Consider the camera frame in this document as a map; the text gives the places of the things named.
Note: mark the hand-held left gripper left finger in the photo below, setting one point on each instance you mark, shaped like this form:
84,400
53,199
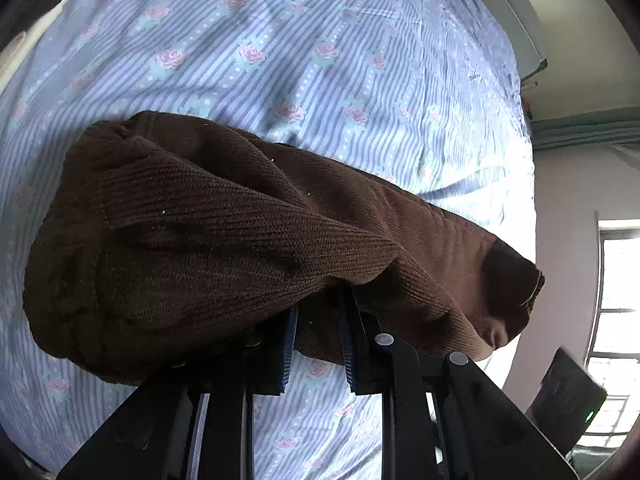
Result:
287,355

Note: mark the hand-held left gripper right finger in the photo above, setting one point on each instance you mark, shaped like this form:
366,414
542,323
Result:
348,342

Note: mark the brown knitted sweater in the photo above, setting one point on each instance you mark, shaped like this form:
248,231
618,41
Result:
200,240

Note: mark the window with metal bars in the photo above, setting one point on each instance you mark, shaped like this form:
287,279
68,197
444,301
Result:
617,320

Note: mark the green curtain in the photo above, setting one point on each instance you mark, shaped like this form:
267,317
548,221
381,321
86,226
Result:
585,127

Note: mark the blue striped floral bed sheet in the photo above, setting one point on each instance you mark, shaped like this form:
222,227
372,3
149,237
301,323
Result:
300,50

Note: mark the grey padded headboard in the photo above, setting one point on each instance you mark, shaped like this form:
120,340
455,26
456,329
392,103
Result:
515,15

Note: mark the white cloth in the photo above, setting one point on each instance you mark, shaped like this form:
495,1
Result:
11,57

